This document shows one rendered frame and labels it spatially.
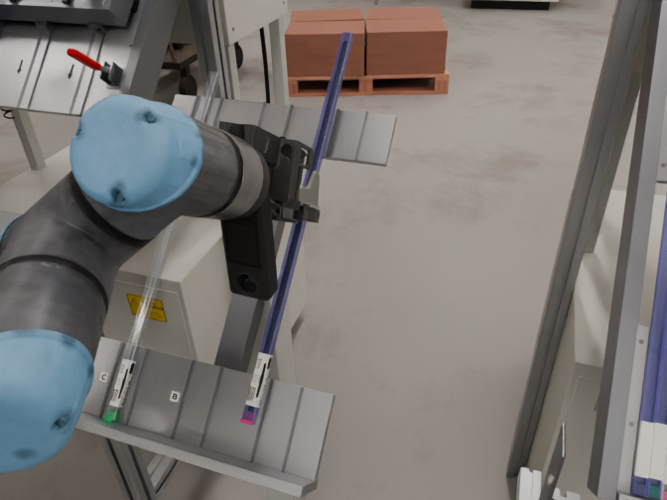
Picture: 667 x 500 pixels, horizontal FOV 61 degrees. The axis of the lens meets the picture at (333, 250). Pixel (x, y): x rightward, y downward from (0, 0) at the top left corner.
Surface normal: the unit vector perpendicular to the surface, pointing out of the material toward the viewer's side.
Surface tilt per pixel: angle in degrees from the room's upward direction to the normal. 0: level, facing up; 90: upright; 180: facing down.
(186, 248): 0
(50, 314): 39
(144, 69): 90
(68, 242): 32
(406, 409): 0
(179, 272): 0
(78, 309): 59
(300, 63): 90
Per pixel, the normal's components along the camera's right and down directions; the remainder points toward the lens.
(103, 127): -0.29, -0.01
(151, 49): 0.95, 0.16
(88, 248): 0.71, -0.64
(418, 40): -0.02, 0.57
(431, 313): -0.03, -0.82
